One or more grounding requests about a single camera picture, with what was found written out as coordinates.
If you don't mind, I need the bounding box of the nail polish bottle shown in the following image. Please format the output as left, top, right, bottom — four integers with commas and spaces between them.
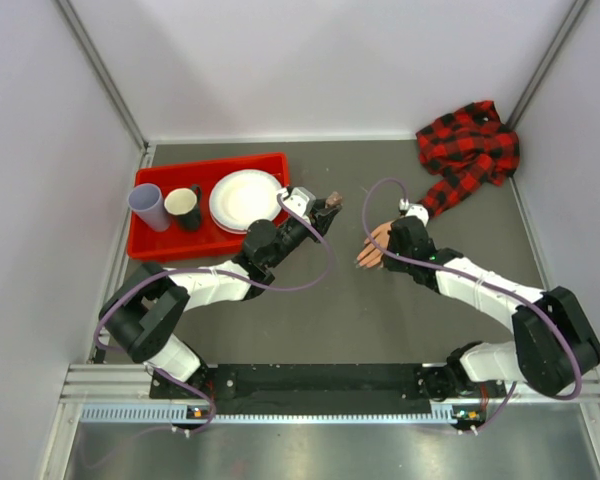
325, 192, 343, 208

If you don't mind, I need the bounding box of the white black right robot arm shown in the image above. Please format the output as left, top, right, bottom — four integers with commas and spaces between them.
383, 216, 600, 397

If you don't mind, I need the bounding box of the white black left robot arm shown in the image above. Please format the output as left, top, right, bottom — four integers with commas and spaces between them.
98, 188, 342, 397

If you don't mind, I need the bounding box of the mannequin hand with nails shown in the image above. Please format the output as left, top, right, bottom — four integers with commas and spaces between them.
356, 221, 393, 269

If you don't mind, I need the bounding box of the white paper plate stack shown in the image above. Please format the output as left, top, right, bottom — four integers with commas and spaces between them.
209, 169, 282, 233

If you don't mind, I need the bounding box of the red black plaid shirt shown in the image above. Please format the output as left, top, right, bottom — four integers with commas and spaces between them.
416, 100, 521, 217

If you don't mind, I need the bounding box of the dark green mug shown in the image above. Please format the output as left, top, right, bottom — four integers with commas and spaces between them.
164, 185, 202, 231

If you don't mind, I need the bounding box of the red plastic tray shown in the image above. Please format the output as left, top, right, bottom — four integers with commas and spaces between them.
127, 152, 290, 263

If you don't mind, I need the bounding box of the lilac plastic cup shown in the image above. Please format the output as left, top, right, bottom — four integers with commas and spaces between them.
127, 183, 171, 233

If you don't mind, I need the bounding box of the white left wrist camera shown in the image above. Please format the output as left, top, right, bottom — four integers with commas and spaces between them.
276, 187, 316, 217

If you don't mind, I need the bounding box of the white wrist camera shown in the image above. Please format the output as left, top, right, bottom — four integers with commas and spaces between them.
399, 199, 429, 226
276, 187, 316, 217

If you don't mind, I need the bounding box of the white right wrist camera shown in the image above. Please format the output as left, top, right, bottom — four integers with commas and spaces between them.
399, 199, 429, 226

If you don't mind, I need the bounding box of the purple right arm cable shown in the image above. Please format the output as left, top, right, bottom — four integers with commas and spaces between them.
362, 177, 584, 434

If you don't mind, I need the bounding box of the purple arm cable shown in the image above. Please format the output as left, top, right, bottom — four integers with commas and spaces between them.
362, 177, 584, 434
93, 192, 337, 436

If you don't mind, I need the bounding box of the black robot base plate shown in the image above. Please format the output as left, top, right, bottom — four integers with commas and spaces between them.
149, 362, 451, 415

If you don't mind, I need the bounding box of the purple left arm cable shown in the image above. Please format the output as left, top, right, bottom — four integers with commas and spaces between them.
93, 192, 337, 436

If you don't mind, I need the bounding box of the grey slotted cable duct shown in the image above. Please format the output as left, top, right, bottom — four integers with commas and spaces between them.
79, 399, 486, 426

